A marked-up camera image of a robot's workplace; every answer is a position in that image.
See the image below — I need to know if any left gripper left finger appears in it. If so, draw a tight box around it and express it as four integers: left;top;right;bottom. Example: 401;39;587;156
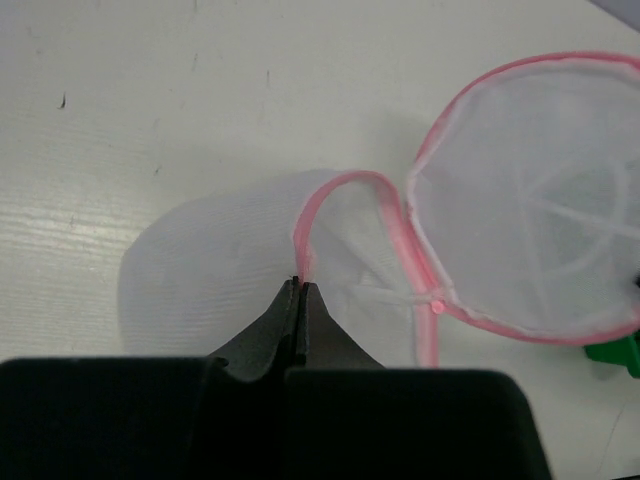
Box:
208;279;300;383

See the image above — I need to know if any green plastic tray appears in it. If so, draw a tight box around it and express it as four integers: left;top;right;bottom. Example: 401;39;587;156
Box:
584;332;640;379

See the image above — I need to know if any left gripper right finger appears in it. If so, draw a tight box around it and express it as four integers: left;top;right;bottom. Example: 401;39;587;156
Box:
297;283;383;370

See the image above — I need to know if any white mesh laundry bag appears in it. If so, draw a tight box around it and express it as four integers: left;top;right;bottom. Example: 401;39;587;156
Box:
118;52;639;367

